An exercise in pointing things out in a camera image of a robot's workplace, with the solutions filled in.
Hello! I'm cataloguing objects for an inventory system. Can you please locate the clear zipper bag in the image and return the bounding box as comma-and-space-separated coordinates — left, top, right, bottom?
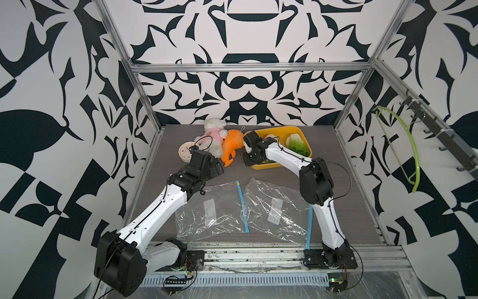
240, 178, 309, 245
175, 182, 248, 241

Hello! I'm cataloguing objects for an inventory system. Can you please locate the chinese cabbage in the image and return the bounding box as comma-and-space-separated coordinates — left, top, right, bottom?
286, 133, 311, 156
263, 135, 284, 151

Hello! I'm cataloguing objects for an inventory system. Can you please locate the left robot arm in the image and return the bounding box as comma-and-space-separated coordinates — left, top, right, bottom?
94, 148, 224, 297

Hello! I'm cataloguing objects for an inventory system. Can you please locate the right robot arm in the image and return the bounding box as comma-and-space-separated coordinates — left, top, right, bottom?
243, 131, 358, 269

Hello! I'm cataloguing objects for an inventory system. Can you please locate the small pink alarm clock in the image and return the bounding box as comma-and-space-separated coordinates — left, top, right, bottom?
178, 142, 197, 163

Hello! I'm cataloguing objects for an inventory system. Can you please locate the white teddy bear pink shirt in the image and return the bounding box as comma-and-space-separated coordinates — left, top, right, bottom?
194, 118, 228, 158

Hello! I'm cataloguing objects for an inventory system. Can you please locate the orange plush toy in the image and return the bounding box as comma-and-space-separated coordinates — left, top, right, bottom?
221, 130, 244, 167

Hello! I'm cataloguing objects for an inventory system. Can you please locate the yellow plastic tray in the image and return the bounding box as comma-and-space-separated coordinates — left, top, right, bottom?
255, 126, 312, 158

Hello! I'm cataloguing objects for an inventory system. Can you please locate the left small circuit board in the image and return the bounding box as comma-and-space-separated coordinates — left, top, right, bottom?
163, 275, 195, 295

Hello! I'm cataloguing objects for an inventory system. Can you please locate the small circuit board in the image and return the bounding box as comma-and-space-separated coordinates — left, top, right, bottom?
327, 273, 348, 293
163, 275, 195, 295

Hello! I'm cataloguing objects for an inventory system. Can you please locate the right small circuit board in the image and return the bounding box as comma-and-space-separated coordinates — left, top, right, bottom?
327, 273, 348, 293

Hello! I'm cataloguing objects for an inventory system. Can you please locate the black hook rack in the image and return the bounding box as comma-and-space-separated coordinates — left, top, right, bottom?
401, 90, 478, 180

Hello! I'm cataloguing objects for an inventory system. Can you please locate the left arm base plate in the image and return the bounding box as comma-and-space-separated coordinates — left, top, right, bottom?
157, 250, 205, 272

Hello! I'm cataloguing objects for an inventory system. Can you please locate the green hoop on wall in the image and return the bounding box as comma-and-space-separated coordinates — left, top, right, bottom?
372, 106, 421, 193

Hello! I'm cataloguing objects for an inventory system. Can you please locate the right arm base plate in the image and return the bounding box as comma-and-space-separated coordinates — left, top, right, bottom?
303, 247, 358, 270

